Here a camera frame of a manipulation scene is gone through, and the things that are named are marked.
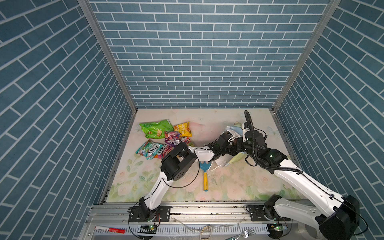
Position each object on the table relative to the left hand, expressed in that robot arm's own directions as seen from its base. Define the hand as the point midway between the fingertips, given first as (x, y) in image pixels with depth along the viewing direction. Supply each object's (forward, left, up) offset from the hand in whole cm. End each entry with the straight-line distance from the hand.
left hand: (239, 147), depth 93 cm
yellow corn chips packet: (+17, +36, -3) cm, 40 cm away
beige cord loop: (-42, +21, -6) cm, 47 cm away
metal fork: (-43, +5, -5) cm, 44 cm away
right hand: (-3, +6, +16) cm, 17 cm away
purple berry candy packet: (+7, +43, 0) cm, 43 cm away
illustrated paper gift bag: (-8, +10, 0) cm, 13 cm away
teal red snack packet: (+1, +57, -3) cm, 57 cm away
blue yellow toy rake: (-9, +22, -5) cm, 24 cm away
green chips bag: (+14, +53, +1) cm, 55 cm away
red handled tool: (-40, +66, -6) cm, 78 cm away
